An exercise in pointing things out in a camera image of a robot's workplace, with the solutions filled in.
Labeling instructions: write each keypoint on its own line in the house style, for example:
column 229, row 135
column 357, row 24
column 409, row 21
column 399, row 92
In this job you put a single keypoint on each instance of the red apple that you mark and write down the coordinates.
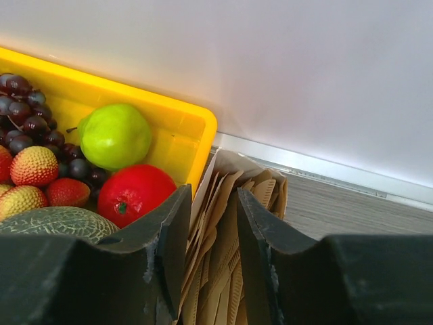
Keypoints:
column 133, row 192

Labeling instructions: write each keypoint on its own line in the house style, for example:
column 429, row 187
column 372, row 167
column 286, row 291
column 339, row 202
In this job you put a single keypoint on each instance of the red lychee cluster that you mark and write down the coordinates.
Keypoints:
column 31, row 180

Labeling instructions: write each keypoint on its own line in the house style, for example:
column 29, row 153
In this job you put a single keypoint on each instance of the green netted melon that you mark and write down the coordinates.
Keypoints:
column 71, row 221

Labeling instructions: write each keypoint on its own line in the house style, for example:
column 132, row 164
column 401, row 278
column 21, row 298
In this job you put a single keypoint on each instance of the yellow plastic tray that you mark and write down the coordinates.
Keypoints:
column 180, row 133

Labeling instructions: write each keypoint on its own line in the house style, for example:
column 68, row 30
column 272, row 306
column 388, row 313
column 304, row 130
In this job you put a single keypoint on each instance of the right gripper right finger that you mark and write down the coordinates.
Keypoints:
column 290, row 278

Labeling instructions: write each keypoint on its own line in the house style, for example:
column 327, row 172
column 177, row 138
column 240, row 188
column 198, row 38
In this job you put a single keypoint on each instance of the orange filter box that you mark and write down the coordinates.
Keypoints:
column 225, row 161

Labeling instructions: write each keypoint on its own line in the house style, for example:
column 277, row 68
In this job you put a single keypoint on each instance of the green pear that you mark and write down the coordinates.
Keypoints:
column 114, row 136

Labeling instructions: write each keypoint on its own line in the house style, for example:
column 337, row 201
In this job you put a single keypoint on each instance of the dark red grape bunch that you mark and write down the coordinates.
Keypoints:
column 27, row 120

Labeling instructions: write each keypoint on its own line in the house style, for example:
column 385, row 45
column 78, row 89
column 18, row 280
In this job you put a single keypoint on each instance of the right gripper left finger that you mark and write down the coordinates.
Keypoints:
column 134, row 276

